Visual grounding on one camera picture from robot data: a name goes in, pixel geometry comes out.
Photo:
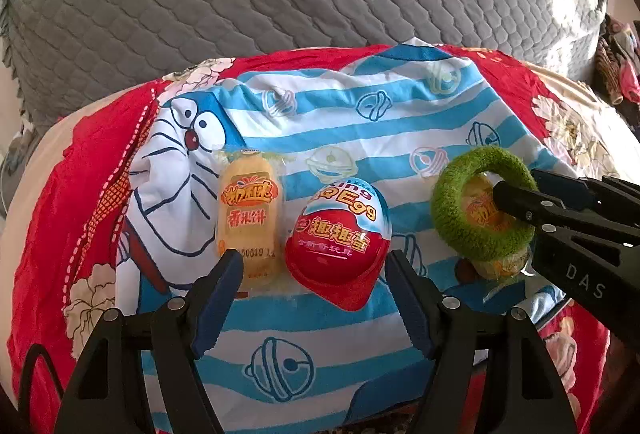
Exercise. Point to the red toy chocolate egg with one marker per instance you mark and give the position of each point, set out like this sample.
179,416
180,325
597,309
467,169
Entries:
335,244

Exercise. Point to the dark clothing pile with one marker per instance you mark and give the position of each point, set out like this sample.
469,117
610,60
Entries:
617,74

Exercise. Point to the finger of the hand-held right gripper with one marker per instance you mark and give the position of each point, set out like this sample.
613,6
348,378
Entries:
575,186
525,204

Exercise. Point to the green scrunchie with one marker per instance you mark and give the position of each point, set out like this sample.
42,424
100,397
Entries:
450,224

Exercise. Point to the yellow rice cracker packet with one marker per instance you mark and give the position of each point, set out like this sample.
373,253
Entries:
480,209
247,234

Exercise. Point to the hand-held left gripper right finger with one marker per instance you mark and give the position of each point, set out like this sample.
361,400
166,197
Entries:
407,309

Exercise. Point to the blue striped cartoon cloth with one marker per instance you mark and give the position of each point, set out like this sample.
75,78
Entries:
350,129

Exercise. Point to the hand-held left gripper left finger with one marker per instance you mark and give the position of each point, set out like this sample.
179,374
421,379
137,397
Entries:
220,309

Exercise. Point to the red floral blanket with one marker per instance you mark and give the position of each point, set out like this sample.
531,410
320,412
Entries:
90,224

